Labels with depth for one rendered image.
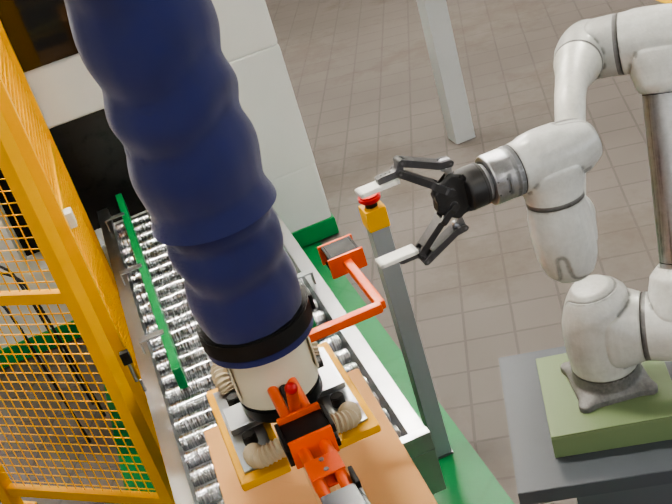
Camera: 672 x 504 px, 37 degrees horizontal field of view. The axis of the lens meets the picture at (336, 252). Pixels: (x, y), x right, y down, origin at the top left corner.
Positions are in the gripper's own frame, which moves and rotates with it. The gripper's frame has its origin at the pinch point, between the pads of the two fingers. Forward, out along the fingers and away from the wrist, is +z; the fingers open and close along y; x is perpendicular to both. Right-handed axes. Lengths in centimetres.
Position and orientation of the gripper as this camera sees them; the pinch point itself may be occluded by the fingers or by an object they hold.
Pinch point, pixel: (374, 227)
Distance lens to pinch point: 164.3
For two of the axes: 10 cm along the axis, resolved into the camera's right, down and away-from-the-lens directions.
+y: 2.6, 8.4, 4.8
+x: -3.2, -4.0, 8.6
